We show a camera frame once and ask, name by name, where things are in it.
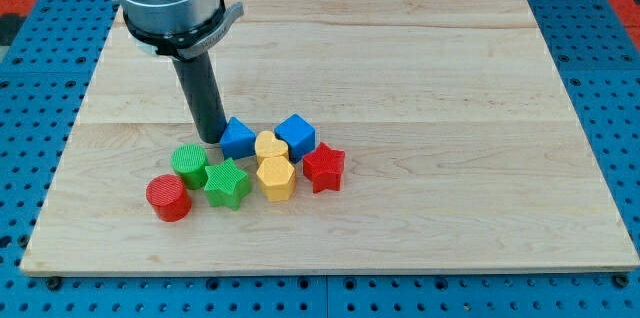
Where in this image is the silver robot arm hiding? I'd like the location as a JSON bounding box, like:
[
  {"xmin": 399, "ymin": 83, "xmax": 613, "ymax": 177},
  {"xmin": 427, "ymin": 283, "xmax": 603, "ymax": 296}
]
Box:
[{"xmin": 117, "ymin": 0, "xmax": 244, "ymax": 61}]

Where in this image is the yellow hexagon block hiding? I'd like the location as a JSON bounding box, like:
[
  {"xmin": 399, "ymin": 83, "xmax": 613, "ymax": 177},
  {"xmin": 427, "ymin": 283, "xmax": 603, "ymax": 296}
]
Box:
[{"xmin": 257, "ymin": 156, "xmax": 296, "ymax": 202}]

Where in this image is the blue cube block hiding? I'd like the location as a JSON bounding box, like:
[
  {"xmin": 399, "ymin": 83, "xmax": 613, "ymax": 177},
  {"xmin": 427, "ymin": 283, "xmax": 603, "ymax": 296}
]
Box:
[{"xmin": 274, "ymin": 113, "xmax": 316, "ymax": 163}]

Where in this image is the red star block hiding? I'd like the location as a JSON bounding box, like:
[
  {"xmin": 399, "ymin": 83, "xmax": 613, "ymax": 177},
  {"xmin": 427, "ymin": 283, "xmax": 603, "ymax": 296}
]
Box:
[{"xmin": 303, "ymin": 142, "xmax": 346, "ymax": 193}]

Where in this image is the yellow heart block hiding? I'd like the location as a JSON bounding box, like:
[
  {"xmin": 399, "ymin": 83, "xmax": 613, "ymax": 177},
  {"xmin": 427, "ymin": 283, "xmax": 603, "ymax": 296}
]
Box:
[{"xmin": 254, "ymin": 131, "xmax": 289, "ymax": 165}]

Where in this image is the blue triangle block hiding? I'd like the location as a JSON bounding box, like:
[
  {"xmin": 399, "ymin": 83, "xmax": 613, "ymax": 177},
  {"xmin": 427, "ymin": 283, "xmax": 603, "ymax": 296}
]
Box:
[{"xmin": 219, "ymin": 117, "xmax": 256, "ymax": 160}]

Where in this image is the green star block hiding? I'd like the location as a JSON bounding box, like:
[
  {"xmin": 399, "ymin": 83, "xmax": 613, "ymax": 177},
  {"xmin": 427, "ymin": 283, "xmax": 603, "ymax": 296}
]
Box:
[{"xmin": 203, "ymin": 158, "xmax": 252, "ymax": 211}]

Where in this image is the green cylinder block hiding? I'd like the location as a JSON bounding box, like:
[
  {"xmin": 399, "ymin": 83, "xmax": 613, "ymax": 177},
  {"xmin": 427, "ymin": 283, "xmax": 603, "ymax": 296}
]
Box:
[{"xmin": 170, "ymin": 144, "xmax": 208, "ymax": 190}]

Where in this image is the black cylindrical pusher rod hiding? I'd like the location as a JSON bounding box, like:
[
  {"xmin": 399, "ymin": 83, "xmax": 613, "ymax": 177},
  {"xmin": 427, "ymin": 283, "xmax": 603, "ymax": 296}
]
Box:
[{"xmin": 173, "ymin": 53, "xmax": 227, "ymax": 144}]

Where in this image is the wooden board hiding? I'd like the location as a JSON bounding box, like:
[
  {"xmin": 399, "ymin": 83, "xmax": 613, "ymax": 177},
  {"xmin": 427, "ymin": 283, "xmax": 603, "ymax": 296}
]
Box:
[{"xmin": 20, "ymin": 0, "xmax": 639, "ymax": 277}]

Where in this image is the red cylinder block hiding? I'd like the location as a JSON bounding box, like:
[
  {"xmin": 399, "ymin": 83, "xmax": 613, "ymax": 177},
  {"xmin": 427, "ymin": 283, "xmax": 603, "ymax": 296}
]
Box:
[{"xmin": 145, "ymin": 174, "xmax": 192, "ymax": 222}]

